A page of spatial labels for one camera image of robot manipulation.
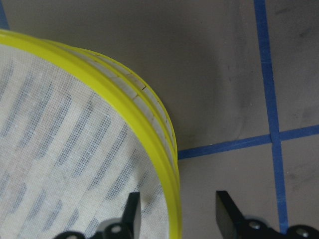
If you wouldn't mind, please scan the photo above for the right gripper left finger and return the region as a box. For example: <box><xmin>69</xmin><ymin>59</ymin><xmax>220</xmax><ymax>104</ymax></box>
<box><xmin>53</xmin><ymin>191</ymin><xmax>142</xmax><ymax>239</ymax></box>

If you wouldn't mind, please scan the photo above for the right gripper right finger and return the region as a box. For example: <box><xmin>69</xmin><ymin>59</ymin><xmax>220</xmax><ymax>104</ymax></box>
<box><xmin>215</xmin><ymin>191</ymin><xmax>319</xmax><ymax>239</ymax></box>

